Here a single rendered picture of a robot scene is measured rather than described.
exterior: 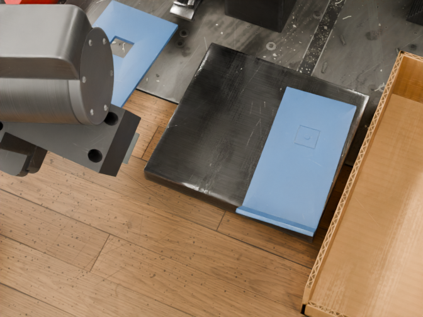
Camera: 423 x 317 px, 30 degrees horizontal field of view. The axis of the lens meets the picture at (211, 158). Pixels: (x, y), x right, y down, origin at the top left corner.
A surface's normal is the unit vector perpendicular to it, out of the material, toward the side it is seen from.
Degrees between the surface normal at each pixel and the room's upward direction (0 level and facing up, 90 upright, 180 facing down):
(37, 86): 48
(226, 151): 0
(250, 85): 0
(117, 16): 6
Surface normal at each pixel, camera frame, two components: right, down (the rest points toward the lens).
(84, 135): -0.21, -0.10
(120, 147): 0.90, 0.38
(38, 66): -0.14, 0.88
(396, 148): -0.04, -0.47
